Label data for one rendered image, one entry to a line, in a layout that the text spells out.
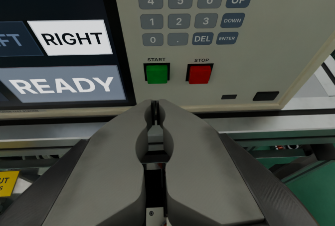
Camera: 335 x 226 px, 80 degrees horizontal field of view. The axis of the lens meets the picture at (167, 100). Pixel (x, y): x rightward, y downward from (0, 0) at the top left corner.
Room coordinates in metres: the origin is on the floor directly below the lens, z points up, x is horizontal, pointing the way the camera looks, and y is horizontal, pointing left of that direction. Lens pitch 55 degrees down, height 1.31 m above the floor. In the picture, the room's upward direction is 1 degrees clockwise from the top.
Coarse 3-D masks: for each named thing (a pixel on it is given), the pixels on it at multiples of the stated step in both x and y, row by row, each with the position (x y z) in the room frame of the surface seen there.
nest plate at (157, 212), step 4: (148, 208) 0.07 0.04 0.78; (152, 208) 0.07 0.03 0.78; (156, 208) 0.07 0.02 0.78; (160, 208) 0.07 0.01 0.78; (148, 212) 0.06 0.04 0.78; (152, 212) 0.06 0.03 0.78; (156, 212) 0.06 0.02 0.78; (160, 212) 0.06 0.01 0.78; (148, 216) 0.05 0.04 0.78; (152, 216) 0.05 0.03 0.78; (156, 216) 0.05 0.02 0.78; (160, 216) 0.05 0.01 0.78; (148, 220) 0.04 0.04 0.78; (152, 220) 0.04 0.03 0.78; (156, 220) 0.04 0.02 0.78; (160, 220) 0.04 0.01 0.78; (164, 220) 0.04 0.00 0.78; (148, 224) 0.04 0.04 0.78; (152, 224) 0.04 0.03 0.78; (156, 224) 0.04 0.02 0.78; (160, 224) 0.04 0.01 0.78
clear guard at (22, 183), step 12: (12, 156) 0.09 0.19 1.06; (24, 156) 0.09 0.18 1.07; (36, 156) 0.09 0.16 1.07; (48, 156) 0.09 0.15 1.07; (60, 156) 0.09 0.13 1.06; (0, 168) 0.07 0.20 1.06; (12, 168) 0.07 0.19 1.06; (24, 168) 0.07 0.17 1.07; (36, 168) 0.07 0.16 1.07; (48, 168) 0.07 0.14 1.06; (24, 180) 0.06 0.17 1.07; (12, 192) 0.04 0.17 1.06; (0, 204) 0.03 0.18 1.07
